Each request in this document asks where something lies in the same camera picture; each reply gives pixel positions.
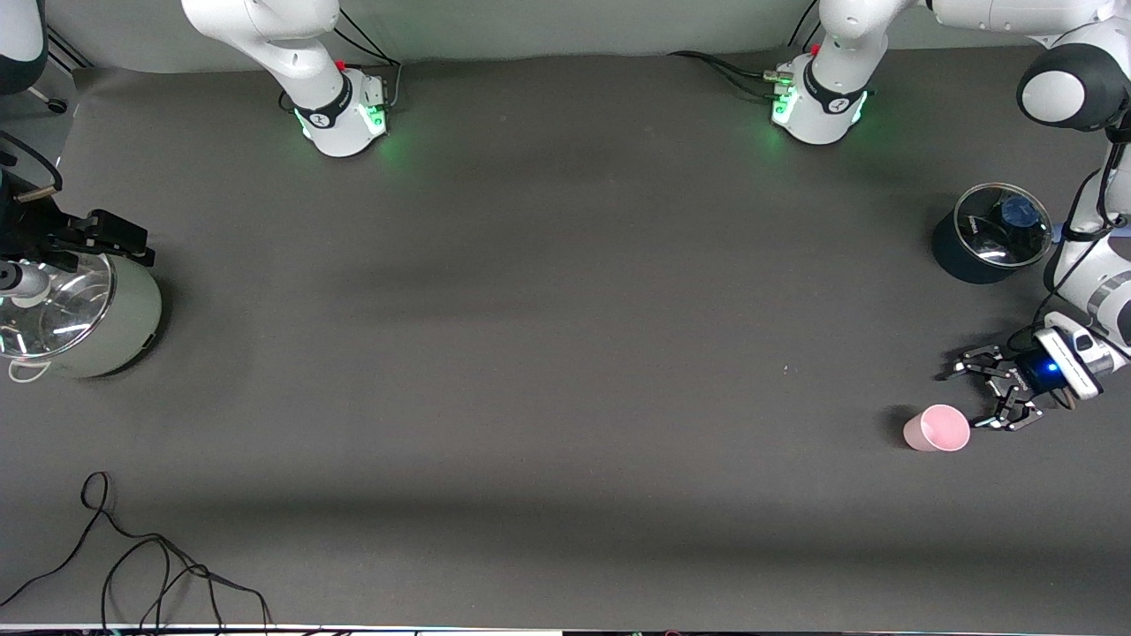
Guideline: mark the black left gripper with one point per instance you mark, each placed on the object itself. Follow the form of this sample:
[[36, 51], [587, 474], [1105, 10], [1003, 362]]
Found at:
[[1029, 374]]

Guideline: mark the pink plastic cup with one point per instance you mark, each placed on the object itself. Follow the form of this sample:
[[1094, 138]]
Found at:
[[937, 430]]

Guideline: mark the sage green cooking pot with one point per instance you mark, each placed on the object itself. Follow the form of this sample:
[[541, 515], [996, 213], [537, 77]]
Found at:
[[124, 327]]

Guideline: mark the glass lid with grey knob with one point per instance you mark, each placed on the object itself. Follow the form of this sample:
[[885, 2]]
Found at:
[[75, 309]]

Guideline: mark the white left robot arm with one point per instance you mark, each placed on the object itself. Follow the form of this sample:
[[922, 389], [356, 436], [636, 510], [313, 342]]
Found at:
[[831, 97]]

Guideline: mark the black castor wheel leg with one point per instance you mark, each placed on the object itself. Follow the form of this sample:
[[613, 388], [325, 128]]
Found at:
[[56, 106]]

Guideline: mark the dark blue saucepan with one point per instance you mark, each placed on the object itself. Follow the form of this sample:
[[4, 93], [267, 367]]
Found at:
[[959, 261]]

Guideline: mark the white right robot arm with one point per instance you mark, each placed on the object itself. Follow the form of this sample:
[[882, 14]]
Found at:
[[292, 53]]

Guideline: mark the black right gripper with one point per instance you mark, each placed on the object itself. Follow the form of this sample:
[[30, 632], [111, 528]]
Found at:
[[29, 231]]

